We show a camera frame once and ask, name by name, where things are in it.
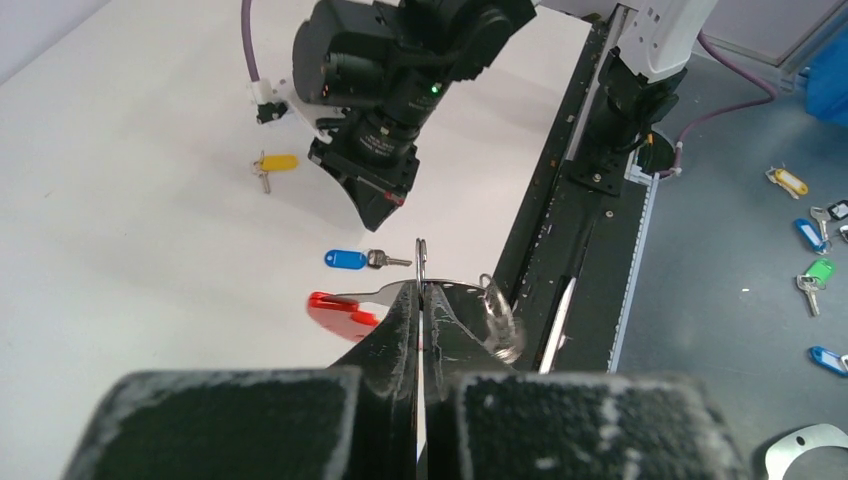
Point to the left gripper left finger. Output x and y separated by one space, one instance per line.
355 419

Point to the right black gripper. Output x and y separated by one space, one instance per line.
376 192

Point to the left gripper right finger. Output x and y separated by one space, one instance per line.
487 421

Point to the blue tagged key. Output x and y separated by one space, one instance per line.
356 260
814 231

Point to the red tag keyring with chain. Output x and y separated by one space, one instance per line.
480 307

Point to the yellow tagged key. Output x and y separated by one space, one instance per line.
788 181
267 164

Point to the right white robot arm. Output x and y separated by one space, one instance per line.
388 67

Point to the green tagged key on floor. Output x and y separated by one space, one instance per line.
814 280

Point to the blue tagged key on floor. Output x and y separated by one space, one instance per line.
814 231

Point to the yellow tagged key on floor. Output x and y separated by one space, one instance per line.
788 181

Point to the black tagged key on floor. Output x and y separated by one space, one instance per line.
838 212

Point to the blue bin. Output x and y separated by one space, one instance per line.
826 89

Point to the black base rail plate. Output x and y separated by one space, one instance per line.
565 264

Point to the white cable duct strip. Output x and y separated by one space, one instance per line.
634 174

